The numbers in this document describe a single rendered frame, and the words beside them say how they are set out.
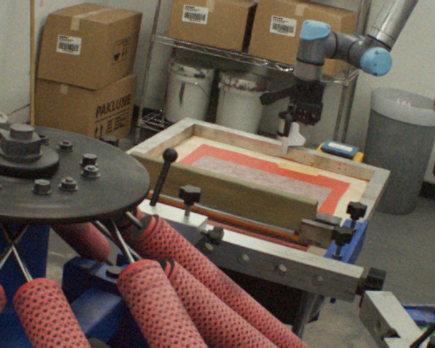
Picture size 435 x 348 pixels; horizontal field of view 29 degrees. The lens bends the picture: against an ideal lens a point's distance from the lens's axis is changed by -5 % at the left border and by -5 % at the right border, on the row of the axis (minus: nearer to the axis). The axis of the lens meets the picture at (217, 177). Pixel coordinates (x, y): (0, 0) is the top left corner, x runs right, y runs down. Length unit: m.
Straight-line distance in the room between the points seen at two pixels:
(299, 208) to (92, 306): 0.61
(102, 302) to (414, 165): 3.84
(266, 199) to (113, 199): 0.89
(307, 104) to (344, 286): 0.87
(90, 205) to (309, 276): 0.71
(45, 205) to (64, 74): 4.21
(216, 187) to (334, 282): 0.40
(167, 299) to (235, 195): 0.93
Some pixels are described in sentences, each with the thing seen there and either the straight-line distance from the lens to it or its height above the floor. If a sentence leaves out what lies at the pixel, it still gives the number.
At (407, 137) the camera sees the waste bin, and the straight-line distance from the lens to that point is 4.92.
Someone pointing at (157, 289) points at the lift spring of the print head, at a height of 1.24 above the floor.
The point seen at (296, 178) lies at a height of 0.96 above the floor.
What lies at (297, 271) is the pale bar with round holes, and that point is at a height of 1.02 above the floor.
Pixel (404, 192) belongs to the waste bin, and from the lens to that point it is 5.05.
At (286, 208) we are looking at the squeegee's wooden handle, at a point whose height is 1.03.
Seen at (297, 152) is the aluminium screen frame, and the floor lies 0.98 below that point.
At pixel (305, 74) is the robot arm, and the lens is 2.25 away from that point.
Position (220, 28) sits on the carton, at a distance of 5.14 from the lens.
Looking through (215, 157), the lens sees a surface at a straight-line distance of 2.24.
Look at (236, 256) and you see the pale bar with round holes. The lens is 1.53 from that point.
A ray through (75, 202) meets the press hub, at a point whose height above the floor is 1.31.
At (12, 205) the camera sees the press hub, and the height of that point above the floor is 1.31.
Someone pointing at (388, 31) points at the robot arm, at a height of 1.36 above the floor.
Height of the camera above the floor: 1.63
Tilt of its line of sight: 19 degrees down
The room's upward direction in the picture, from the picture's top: 10 degrees clockwise
